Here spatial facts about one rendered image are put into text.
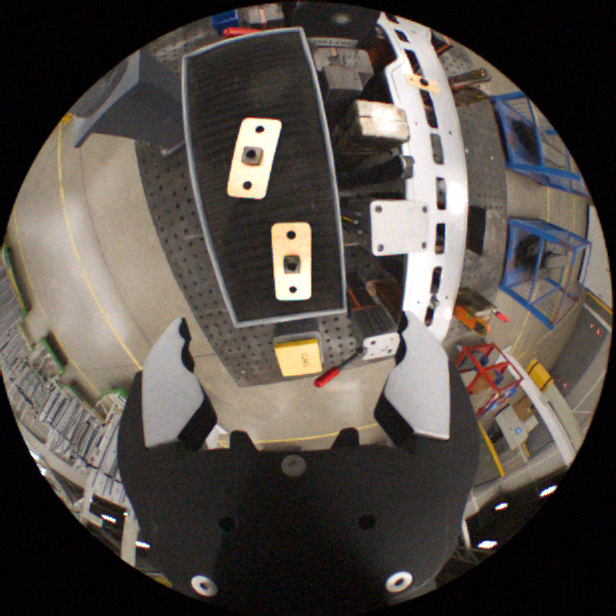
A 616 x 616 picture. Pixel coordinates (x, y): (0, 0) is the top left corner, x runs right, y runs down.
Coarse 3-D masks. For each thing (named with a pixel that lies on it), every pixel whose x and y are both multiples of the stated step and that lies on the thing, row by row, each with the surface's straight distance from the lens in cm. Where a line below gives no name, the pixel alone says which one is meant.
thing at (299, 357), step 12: (276, 348) 27; (288, 348) 27; (300, 348) 27; (312, 348) 27; (288, 360) 29; (300, 360) 29; (312, 360) 29; (288, 372) 30; (300, 372) 31; (312, 372) 31
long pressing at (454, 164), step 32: (384, 32) 64; (416, 32) 72; (416, 96) 51; (448, 96) 59; (416, 128) 47; (448, 128) 53; (416, 160) 44; (448, 160) 50; (416, 192) 43; (448, 192) 49; (448, 224) 49; (416, 256) 45; (448, 256) 51; (416, 288) 48; (448, 288) 55; (448, 320) 62
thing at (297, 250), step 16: (288, 224) 20; (304, 224) 20; (272, 240) 20; (288, 240) 20; (304, 240) 20; (288, 256) 20; (304, 256) 20; (288, 272) 20; (304, 272) 21; (288, 288) 22; (304, 288) 22
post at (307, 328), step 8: (296, 320) 31; (304, 320) 30; (312, 320) 30; (280, 328) 30; (288, 328) 29; (296, 328) 29; (304, 328) 29; (312, 328) 28; (280, 336) 28; (288, 336) 28; (296, 336) 28; (304, 336) 28; (312, 336) 28; (320, 336) 29; (320, 344) 29; (320, 352) 31; (320, 360) 32
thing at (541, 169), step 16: (496, 96) 265; (512, 96) 255; (512, 112) 289; (512, 128) 269; (528, 128) 284; (512, 144) 258; (528, 144) 302; (544, 144) 261; (512, 160) 244; (528, 160) 288; (544, 160) 266; (560, 160) 312; (528, 176) 284; (544, 176) 265; (560, 176) 223; (576, 176) 217; (576, 192) 333
